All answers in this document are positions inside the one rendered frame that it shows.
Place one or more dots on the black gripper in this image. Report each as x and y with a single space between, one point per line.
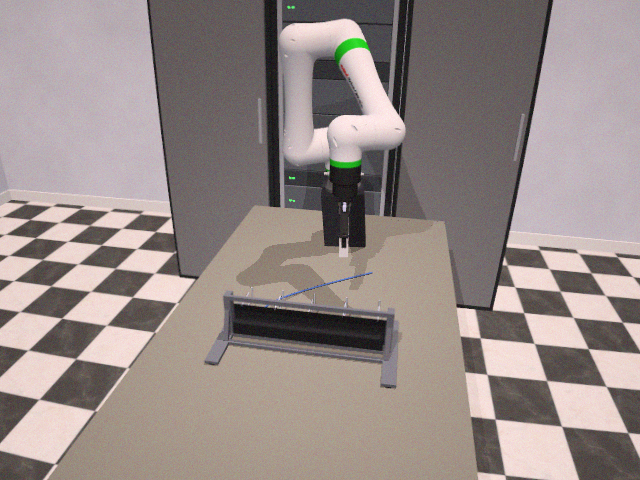
344 192

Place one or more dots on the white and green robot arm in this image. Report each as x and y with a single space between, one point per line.
340 145

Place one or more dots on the grey patch panel rack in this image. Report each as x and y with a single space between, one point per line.
309 328

